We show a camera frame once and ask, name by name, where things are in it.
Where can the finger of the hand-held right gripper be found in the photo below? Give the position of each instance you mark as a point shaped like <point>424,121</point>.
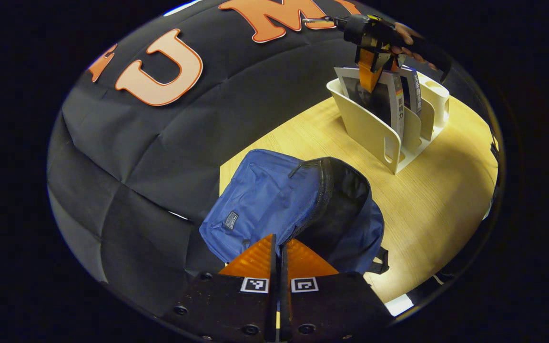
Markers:
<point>397,62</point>
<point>369,71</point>

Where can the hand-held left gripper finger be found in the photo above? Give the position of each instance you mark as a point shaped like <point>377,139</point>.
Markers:
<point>284,267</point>
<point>273,267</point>

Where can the black and white book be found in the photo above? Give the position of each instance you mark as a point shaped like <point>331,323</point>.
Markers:
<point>379,102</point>

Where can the blue cover book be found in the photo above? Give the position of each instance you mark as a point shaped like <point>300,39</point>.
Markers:
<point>415,93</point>

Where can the cream plastic bookshelf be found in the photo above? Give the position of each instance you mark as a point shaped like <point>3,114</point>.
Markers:
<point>370,128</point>

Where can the blue schoolbag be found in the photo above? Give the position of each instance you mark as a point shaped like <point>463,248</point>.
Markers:
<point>255,200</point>

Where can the white block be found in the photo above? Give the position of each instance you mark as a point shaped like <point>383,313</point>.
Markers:
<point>398,305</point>

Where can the black backdrop cloth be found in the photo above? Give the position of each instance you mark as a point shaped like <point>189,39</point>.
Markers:
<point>136,157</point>

